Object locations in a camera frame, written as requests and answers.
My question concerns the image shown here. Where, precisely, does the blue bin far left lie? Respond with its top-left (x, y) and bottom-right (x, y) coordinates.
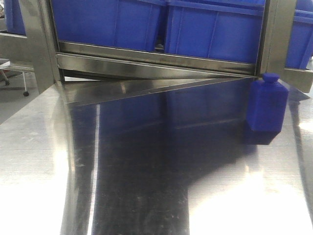
top-left (4, 0), bottom-right (26, 36)

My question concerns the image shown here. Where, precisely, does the blue bin centre-left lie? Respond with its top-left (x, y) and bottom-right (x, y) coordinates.
top-left (51, 0), bottom-right (166, 51)

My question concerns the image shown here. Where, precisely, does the blue bin far right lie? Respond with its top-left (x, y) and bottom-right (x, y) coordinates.
top-left (285, 10), bottom-right (313, 70)

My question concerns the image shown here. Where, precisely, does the blue bin centre-right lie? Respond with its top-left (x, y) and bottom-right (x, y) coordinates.
top-left (164, 0), bottom-right (264, 64)

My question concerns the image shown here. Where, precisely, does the white wheeled cart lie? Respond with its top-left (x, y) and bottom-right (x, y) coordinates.
top-left (0, 58), bottom-right (38, 97)

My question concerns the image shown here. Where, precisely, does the blue bottle-shaped part right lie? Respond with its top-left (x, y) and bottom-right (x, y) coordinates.
top-left (246, 73), bottom-right (289, 132)

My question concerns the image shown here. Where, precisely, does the stainless steel shelf frame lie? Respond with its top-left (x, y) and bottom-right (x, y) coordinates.
top-left (0, 0), bottom-right (313, 105)

